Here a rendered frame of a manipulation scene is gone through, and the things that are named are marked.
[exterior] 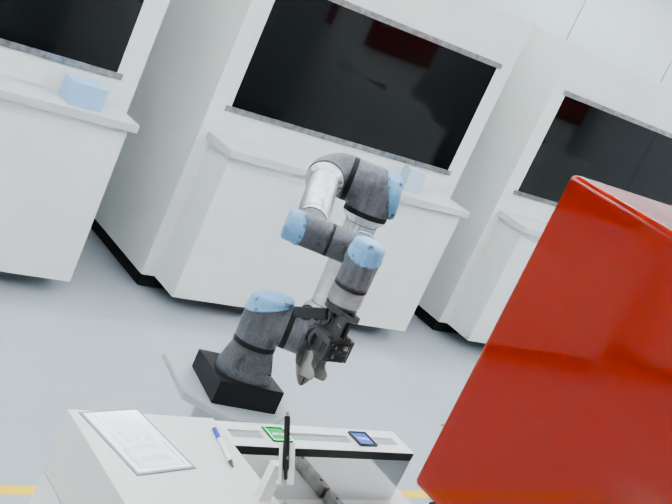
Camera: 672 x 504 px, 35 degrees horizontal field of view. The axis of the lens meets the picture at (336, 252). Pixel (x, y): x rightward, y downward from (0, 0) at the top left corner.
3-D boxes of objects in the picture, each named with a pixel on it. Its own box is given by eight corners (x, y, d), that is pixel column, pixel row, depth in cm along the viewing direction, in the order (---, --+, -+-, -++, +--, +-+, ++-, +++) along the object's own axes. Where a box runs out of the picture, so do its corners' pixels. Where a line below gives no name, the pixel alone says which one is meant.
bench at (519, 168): (622, 375, 785) (760, 128, 733) (456, 353, 670) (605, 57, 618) (527, 304, 863) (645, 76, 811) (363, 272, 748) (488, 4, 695)
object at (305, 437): (391, 499, 266) (414, 453, 262) (207, 498, 230) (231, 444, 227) (370, 477, 273) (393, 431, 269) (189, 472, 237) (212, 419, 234)
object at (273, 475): (281, 513, 209) (308, 456, 205) (265, 513, 206) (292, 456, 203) (266, 494, 213) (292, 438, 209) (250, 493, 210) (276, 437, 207)
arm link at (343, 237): (338, 218, 241) (336, 230, 230) (384, 236, 241) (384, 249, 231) (325, 249, 243) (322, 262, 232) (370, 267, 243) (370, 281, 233)
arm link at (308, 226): (318, 133, 274) (291, 206, 230) (357, 149, 274) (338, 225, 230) (302, 172, 279) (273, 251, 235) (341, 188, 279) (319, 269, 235)
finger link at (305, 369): (299, 395, 231) (316, 359, 228) (286, 380, 235) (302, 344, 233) (310, 396, 233) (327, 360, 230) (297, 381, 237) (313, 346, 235)
